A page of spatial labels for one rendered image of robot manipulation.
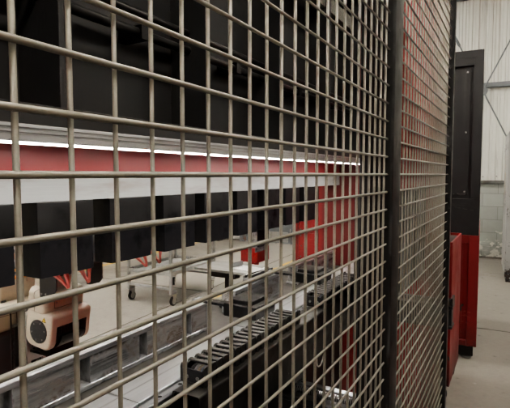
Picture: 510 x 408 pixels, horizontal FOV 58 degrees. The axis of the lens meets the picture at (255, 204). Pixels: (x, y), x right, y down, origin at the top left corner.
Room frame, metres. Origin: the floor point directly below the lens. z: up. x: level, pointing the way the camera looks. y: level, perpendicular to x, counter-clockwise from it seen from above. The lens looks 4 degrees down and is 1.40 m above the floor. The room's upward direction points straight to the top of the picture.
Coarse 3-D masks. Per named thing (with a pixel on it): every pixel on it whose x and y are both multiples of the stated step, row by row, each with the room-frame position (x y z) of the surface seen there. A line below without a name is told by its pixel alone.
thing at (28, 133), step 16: (0, 128) 0.70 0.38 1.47; (32, 128) 0.75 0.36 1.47; (48, 128) 0.77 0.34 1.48; (64, 128) 0.79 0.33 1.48; (64, 144) 0.81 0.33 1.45; (80, 144) 0.82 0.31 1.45; (96, 144) 0.85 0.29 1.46; (112, 144) 0.89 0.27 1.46; (128, 144) 0.92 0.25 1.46; (144, 144) 0.97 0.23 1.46; (160, 144) 1.01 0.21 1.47; (176, 144) 1.05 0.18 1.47; (192, 144) 1.11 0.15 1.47; (224, 144) 1.23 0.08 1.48; (320, 160) 1.81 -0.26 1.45; (352, 160) 2.17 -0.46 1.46
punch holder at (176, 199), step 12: (156, 204) 1.33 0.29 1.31; (168, 204) 1.34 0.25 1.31; (180, 204) 1.38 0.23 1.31; (192, 204) 1.43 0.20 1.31; (156, 216) 1.33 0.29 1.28; (168, 216) 1.34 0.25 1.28; (180, 216) 1.38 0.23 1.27; (156, 228) 1.34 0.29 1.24; (168, 228) 1.34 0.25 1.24; (180, 228) 1.38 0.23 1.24; (192, 228) 1.43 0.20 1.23; (156, 240) 1.34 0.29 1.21; (168, 240) 1.34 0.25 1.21; (180, 240) 1.38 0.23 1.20; (192, 240) 1.43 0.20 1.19
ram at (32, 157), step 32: (0, 160) 0.90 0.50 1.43; (32, 160) 0.97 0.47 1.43; (64, 160) 1.03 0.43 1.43; (96, 160) 1.11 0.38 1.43; (128, 160) 1.20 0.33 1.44; (160, 160) 1.31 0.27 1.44; (192, 160) 1.44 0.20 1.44; (224, 160) 1.59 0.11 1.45; (256, 160) 1.79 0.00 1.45; (288, 160) 2.04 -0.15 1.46; (0, 192) 0.90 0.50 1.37; (32, 192) 0.96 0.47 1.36; (64, 192) 1.03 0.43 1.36; (96, 192) 1.11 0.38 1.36; (128, 192) 1.20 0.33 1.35; (160, 192) 1.31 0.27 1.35; (192, 192) 1.43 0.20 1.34
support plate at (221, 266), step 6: (204, 264) 2.02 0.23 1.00; (216, 264) 2.02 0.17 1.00; (222, 264) 2.02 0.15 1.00; (228, 264) 2.02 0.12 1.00; (246, 264) 2.02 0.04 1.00; (252, 264) 2.02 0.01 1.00; (216, 270) 1.90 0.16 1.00; (222, 270) 1.89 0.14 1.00; (228, 270) 1.89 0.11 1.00; (234, 270) 1.89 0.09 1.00; (240, 270) 1.89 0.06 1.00
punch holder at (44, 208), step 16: (32, 208) 0.98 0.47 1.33; (48, 208) 0.99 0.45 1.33; (64, 208) 1.03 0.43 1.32; (80, 208) 1.07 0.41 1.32; (32, 224) 0.98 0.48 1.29; (48, 224) 0.99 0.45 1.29; (64, 224) 1.03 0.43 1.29; (80, 224) 1.07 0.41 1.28; (64, 240) 1.03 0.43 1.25; (80, 240) 1.07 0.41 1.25; (32, 256) 0.99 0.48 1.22; (48, 256) 0.99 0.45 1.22; (64, 256) 1.03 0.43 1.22; (80, 256) 1.06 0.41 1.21; (32, 272) 0.99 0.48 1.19; (48, 272) 0.99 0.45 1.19; (64, 272) 1.03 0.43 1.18
